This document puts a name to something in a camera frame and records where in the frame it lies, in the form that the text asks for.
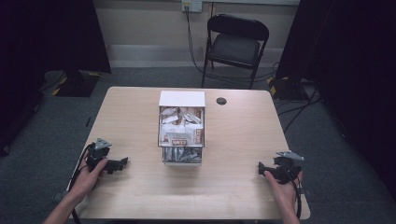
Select white wall socket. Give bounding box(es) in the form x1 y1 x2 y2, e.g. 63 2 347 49
181 0 204 14

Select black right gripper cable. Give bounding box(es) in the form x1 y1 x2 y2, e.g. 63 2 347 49
283 167 304 220

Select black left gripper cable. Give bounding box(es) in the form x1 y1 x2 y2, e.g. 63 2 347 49
68 143 95 224

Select person's left hand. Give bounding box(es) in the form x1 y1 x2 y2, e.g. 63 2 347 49
69 158 109 203

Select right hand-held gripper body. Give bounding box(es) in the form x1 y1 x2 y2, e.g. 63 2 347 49
273 150 305 185

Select black curtain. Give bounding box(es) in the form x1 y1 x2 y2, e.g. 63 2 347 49
275 0 396 190
0 0 112 157

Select black floor cables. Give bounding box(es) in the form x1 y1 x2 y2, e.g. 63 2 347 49
275 83 325 133

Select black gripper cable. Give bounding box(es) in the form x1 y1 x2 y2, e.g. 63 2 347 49
68 143 95 224
283 167 304 220

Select black folding chair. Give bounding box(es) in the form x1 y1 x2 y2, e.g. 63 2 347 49
200 13 270 91

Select white drawer with silver packets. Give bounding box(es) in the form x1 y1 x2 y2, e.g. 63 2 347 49
162 146 204 166

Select black stand base yellow tape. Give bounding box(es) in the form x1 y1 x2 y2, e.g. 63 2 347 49
50 69 103 98
266 76 314 101

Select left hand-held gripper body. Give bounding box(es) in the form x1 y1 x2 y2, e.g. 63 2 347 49
85 137 113 174

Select pile of brown white packets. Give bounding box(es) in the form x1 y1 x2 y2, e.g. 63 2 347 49
159 106 205 147

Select white drawer with brown packets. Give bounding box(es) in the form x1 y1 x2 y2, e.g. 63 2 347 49
157 105 206 148

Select pile of silver packets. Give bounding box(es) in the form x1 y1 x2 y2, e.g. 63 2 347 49
163 147 202 163

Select person's right hand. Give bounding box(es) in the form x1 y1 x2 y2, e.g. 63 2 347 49
263 170 304 213

